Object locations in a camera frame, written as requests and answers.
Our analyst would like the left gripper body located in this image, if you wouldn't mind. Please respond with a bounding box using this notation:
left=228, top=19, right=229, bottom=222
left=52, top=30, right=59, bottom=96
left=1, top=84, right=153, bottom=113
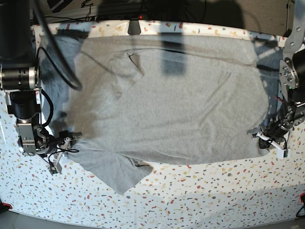
left=261, top=112, right=300, bottom=143

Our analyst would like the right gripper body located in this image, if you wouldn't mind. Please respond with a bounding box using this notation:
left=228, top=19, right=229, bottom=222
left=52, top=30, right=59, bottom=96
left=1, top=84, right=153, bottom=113
left=35, top=130, right=76, bottom=158

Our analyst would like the grey T-shirt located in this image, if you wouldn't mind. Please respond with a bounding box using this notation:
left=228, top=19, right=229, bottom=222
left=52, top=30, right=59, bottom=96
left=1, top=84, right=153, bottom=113
left=42, top=35, right=269, bottom=194

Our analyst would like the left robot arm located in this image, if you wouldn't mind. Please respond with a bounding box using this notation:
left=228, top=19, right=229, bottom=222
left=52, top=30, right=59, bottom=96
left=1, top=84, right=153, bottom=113
left=249, top=0, right=305, bottom=154

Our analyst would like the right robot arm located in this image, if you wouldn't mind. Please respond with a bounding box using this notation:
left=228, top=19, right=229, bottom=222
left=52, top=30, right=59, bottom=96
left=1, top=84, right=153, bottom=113
left=0, top=0, right=82, bottom=159

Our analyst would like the terrazzo pattern table cloth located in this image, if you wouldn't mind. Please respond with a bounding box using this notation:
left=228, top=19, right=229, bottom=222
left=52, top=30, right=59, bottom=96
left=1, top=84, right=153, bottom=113
left=0, top=19, right=305, bottom=229

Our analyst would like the red clamp right corner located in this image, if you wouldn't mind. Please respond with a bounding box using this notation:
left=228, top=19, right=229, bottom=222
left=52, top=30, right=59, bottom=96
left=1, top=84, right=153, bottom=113
left=299, top=193, right=305, bottom=205

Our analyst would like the red clamp corner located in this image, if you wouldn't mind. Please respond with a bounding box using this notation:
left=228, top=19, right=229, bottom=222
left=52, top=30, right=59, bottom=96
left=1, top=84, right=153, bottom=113
left=0, top=203, right=12, bottom=211
left=299, top=193, right=305, bottom=205

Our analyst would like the red clamp left corner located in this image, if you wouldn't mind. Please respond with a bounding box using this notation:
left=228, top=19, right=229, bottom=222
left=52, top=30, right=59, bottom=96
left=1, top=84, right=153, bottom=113
left=0, top=203, right=12, bottom=211

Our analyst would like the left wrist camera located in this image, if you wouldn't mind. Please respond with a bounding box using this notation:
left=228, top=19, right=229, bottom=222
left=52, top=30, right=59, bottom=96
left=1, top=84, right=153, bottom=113
left=276, top=147, right=291, bottom=160

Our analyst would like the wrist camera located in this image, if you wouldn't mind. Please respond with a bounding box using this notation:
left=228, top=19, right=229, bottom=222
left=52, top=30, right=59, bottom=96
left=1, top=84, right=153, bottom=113
left=276, top=147, right=291, bottom=160
left=49, top=152, right=63, bottom=175

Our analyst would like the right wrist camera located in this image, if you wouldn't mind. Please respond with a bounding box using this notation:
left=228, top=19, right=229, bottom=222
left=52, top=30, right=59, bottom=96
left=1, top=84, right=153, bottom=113
left=49, top=152, right=63, bottom=175

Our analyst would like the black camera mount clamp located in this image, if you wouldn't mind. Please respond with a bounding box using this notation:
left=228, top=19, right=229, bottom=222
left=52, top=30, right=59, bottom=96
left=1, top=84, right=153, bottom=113
left=128, top=20, right=141, bottom=35

